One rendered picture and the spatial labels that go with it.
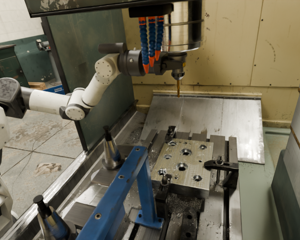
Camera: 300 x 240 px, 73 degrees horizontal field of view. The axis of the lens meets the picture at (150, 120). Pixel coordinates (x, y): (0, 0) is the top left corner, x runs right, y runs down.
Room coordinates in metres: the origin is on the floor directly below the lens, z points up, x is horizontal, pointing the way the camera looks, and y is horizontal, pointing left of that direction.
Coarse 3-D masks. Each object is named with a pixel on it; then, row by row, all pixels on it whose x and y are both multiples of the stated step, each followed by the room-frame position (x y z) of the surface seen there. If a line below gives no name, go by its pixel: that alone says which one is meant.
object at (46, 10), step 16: (32, 0) 0.42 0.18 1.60; (48, 0) 0.40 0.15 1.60; (64, 0) 0.39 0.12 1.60; (80, 0) 0.38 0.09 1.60; (96, 0) 0.37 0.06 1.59; (112, 0) 0.36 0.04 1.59; (128, 0) 0.35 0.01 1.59; (144, 0) 0.35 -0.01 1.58; (160, 0) 0.34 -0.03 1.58; (176, 0) 0.33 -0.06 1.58; (192, 0) 0.56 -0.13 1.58; (32, 16) 0.42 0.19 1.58
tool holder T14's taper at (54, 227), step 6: (54, 210) 0.24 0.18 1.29; (48, 216) 0.22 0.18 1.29; (54, 216) 0.23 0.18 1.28; (42, 222) 0.22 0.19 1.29; (48, 222) 0.22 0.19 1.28; (54, 222) 0.22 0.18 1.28; (60, 222) 0.23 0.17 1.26; (42, 228) 0.22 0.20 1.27; (48, 228) 0.22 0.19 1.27; (54, 228) 0.22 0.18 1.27; (60, 228) 0.22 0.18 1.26; (66, 228) 0.23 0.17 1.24; (42, 234) 0.22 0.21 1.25; (48, 234) 0.21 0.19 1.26; (54, 234) 0.21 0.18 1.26; (60, 234) 0.22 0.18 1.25; (66, 234) 0.22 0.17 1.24
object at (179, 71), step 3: (177, 69) 0.63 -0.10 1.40; (180, 69) 0.63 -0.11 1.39; (174, 72) 0.64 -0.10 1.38; (177, 72) 0.63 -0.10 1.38; (180, 72) 0.63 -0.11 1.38; (183, 72) 0.64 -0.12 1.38; (171, 75) 0.65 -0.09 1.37; (174, 75) 0.64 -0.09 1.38; (177, 75) 0.63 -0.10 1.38; (180, 75) 0.63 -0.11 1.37; (183, 75) 0.64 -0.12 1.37; (174, 78) 0.64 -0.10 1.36; (177, 78) 0.64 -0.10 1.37; (180, 78) 0.64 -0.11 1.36
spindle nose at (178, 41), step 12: (204, 0) 0.61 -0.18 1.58; (180, 12) 0.57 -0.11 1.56; (192, 12) 0.58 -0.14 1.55; (204, 12) 0.62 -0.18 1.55; (156, 24) 0.60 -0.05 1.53; (168, 24) 0.58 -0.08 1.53; (180, 24) 0.57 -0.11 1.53; (192, 24) 0.58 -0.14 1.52; (204, 24) 0.62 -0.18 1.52; (168, 36) 0.58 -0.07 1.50; (180, 36) 0.57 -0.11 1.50; (192, 36) 0.58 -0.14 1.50; (168, 48) 0.58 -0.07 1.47; (180, 48) 0.57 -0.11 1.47; (192, 48) 0.58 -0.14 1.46
